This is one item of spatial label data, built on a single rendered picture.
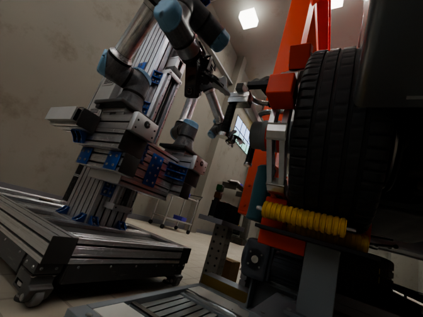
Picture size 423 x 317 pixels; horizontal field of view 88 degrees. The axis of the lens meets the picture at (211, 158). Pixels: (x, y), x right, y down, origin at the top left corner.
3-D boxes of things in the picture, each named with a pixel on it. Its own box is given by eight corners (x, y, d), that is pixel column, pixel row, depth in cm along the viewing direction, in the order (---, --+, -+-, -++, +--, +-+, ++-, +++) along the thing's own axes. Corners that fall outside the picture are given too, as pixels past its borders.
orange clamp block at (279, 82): (294, 109, 69) (291, 92, 62) (270, 109, 73) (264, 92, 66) (298, 91, 71) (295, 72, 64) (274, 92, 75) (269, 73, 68)
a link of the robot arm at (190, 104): (175, 134, 157) (197, 72, 172) (166, 138, 169) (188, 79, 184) (189, 141, 163) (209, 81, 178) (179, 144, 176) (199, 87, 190)
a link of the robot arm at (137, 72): (148, 99, 115) (157, 77, 119) (124, 83, 107) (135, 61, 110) (138, 103, 124) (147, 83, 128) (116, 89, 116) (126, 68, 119)
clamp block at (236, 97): (247, 101, 88) (250, 90, 89) (226, 101, 92) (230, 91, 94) (250, 108, 92) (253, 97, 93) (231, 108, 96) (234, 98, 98)
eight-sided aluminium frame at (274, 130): (275, 180, 63) (306, 34, 78) (253, 177, 66) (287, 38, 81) (296, 212, 108) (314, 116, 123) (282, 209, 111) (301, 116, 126)
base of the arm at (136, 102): (105, 103, 111) (112, 87, 114) (128, 119, 123) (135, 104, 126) (124, 102, 103) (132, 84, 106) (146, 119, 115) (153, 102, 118)
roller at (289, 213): (355, 240, 60) (358, 219, 61) (252, 214, 75) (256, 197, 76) (354, 241, 65) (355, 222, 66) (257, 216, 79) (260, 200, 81)
